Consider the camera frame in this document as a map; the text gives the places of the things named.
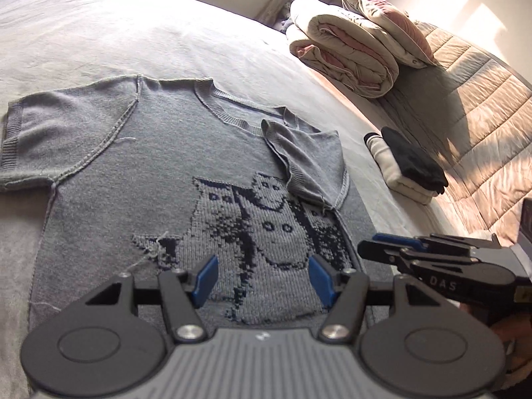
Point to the folded beige pink quilt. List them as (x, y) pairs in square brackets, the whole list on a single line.
[(345, 45)]

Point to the person's right hand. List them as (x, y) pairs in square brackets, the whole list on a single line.
[(515, 341)]

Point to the beige pink pillow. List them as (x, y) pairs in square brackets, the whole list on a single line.
[(386, 20)]

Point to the grey knit sweater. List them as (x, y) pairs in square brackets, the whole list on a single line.
[(124, 162)]

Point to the quilted padded headboard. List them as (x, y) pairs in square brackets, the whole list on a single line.
[(478, 112)]

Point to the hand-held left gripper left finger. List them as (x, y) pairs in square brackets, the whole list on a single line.
[(205, 278)]

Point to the folded black garment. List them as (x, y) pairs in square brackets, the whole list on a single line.
[(415, 162)]

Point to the bed with grey sheet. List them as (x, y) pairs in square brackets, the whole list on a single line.
[(124, 33)]

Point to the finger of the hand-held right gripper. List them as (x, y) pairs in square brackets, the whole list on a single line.
[(436, 259), (390, 240)]

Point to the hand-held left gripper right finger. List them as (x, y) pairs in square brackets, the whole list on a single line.
[(322, 278)]

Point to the folded beige garment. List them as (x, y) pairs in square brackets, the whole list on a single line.
[(395, 174)]

